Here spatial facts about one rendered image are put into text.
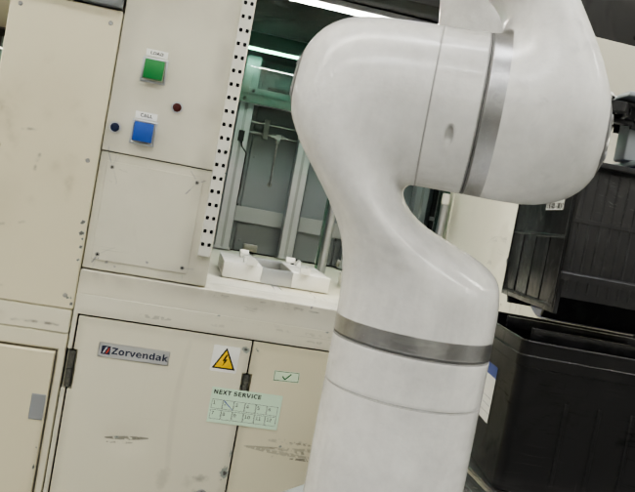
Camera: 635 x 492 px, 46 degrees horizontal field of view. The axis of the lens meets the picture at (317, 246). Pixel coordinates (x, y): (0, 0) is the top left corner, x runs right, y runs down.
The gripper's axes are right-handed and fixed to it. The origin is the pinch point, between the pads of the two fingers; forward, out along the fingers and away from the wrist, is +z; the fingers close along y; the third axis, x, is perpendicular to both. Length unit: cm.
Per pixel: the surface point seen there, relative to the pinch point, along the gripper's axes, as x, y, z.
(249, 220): -24, -118, -52
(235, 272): -33, -49, -50
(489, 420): -39.6, 7.2, -13.8
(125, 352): -47, -27, -64
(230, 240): -31, -119, -57
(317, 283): -32, -51, -34
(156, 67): -1, -25, -66
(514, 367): -32.1, 12.2, -13.9
